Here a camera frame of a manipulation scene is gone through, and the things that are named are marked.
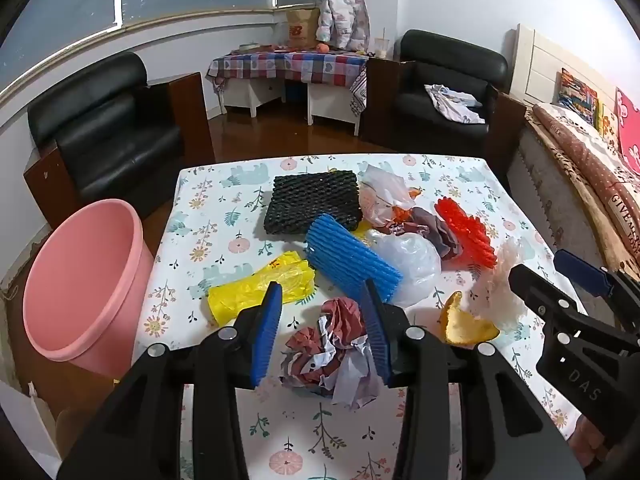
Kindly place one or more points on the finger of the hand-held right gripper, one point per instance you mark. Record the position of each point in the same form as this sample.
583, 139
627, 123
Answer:
582, 272
565, 355

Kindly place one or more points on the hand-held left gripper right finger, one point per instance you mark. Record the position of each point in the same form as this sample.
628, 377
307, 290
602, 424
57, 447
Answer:
377, 340

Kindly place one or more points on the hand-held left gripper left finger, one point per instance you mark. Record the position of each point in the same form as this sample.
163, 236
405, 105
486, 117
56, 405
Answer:
265, 335

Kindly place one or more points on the yellow plastic bag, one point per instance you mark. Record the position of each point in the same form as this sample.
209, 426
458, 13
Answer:
240, 290

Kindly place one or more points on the red and white paper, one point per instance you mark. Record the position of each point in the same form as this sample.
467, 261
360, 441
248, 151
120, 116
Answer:
325, 360

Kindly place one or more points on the white translucent plastic bag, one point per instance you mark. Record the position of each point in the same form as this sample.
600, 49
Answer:
410, 265

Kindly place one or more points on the white foam net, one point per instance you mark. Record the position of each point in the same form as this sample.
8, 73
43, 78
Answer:
500, 290

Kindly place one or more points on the orange peel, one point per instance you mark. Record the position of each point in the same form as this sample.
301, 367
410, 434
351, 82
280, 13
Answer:
465, 332

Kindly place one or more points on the blue foam net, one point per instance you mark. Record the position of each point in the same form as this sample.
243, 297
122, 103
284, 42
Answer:
345, 255

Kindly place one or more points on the yellow foam net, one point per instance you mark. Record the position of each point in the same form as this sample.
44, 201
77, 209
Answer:
361, 232

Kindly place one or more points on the red foam net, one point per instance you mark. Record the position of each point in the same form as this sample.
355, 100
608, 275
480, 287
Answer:
465, 235

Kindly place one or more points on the maroon paper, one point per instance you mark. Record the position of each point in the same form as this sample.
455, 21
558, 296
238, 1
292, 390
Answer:
435, 230

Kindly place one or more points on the black foam net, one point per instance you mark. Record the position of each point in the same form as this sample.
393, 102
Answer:
310, 200

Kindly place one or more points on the clear plastic bag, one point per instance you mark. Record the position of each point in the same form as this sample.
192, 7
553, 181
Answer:
385, 190

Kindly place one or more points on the pink plastic bucket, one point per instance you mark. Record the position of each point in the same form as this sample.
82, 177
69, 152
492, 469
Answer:
75, 280

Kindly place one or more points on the bed with patterned blanket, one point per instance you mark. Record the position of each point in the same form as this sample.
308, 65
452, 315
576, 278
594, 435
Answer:
585, 160

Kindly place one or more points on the pink pillow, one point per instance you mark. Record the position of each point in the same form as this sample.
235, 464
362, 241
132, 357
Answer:
630, 135

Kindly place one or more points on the yellow pillow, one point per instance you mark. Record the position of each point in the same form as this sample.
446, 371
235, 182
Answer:
607, 120

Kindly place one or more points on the colourful striped pillow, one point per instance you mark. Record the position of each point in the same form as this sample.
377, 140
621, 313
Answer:
577, 95

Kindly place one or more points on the white printed cloth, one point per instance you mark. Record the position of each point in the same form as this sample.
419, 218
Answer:
455, 105

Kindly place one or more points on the white bed headboard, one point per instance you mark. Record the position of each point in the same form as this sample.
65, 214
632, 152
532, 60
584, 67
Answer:
540, 60

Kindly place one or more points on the white paper scrap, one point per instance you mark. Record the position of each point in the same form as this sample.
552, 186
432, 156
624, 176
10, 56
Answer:
32, 390

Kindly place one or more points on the white low table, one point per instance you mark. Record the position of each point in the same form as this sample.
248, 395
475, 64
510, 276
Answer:
330, 105

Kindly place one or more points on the black leather armchair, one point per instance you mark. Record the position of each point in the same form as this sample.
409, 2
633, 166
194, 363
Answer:
110, 130
430, 60

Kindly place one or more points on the checkered cloth side table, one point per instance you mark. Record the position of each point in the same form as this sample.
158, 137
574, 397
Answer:
300, 65

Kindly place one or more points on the orange fruit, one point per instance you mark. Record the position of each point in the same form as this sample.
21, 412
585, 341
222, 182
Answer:
321, 48

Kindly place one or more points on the plastic cup with straw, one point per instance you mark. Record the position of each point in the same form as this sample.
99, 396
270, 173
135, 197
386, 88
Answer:
381, 47

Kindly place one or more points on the brown paper bag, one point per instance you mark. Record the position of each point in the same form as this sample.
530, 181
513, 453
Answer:
300, 30

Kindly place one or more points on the white printed puffer jacket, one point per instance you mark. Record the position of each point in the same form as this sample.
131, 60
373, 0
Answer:
345, 15

